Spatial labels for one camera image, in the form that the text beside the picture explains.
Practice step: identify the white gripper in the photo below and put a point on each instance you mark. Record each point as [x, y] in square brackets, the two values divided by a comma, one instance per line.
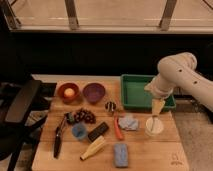
[160, 89]

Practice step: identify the black eraser block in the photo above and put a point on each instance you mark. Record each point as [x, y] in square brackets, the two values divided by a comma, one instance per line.
[98, 131]

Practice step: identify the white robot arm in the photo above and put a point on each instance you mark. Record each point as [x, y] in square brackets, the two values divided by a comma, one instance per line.
[179, 71]

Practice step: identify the white cup with utensil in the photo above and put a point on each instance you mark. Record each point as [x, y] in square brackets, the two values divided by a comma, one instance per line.
[154, 126]

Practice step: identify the blue plastic cup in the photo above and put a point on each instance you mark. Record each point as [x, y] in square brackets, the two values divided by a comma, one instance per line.
[79, 131]

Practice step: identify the green plastic tray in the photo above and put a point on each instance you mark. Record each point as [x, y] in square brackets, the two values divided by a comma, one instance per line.
[133, 94]

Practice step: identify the crumpled blue grey cloth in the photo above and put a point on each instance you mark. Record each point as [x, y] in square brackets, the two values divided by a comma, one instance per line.
[128, 123]

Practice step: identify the orange carrot toy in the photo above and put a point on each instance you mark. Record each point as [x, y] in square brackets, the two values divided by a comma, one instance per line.
[118, 132]

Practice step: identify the striped black white ball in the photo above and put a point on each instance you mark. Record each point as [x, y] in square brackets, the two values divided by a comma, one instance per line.
[110, 106]

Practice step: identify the purple bowl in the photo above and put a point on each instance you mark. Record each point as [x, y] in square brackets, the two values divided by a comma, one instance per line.
[94, 92]

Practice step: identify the blue sponge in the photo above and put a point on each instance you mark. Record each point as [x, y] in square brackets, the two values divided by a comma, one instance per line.
[121, 155]

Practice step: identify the dark purple grape bunch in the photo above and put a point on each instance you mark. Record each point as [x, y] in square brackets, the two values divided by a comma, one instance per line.
[85, 115]

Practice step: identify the small green black object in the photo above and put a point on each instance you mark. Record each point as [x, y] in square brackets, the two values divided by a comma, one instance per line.
[70, 119]

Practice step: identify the orange ball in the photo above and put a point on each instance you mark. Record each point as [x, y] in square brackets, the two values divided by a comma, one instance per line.
[69, 92]

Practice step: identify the red bowl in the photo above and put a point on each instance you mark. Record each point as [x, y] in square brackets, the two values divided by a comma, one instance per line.
[63, 87]

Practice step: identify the black office chair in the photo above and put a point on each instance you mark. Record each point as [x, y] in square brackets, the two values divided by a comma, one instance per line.
[13, 129]

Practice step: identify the black handled tool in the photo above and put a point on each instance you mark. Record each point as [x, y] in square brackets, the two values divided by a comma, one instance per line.
[58, 133]

